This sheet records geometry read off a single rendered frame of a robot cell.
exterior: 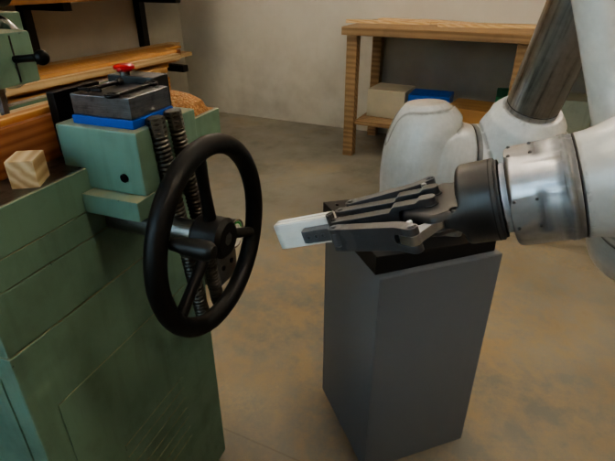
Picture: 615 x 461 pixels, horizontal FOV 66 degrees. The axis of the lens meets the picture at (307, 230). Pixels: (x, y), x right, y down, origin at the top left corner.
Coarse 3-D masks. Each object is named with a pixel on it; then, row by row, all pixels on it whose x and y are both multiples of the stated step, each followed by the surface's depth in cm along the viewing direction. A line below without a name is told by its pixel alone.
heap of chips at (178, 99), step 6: (174, 96) 91; (180, 96) 92; (186, 96) 92; (192, 96) 94; (174, 102) 91; (180, 102) 91; (186, 102) 91; (192, 102) 92; (198, 102) 93; (192, 108) 91; (198, 108) 93; (204, 108) 94; (210, 108) 96; (198, 114) 92
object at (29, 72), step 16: (0, 32) 64; (16, 32) 66; (0, 48) 64; (16, 48) 66; (32, 48) 69; (0, 64) 64; (16, 64) 67; (32, 64) 69; (0, 80) 65; (16, 80) 67; (32, 80) 69
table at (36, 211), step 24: (216, 120) 97; (72, 168) 66; (0, 192) 59; (24, 192) 59; (48, 192) 61; (72, 192) 65; (96, 192) 67; (120, 192) 67; (0, 216) 56; (24, 216) 59; (48, 216) 62; (72, 216) 66; (120, 216) 66; (144, 216) 65; (0, 240) 56; (24, 240) 59
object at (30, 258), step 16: (64, 224) 65; (80, 224) 67; (96, 224) 70; (48, 240) 62; (64, 240) 65; (80, 240) 68; (16, 256) 59; (32, 256) 61; (48, 256) 63; (0, 272) 57; (16, 272) 59; (32, 272) 61; (0, 288) 57
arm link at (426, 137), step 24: (408, 120) 96; (432, 120) 94; (456, 120) 96; (384, 144) 103; (408, 144) 96; (432, 144) 95; (456, 144) 96; (384, 168) 103; (408, 168) 98; (432, 168) 97
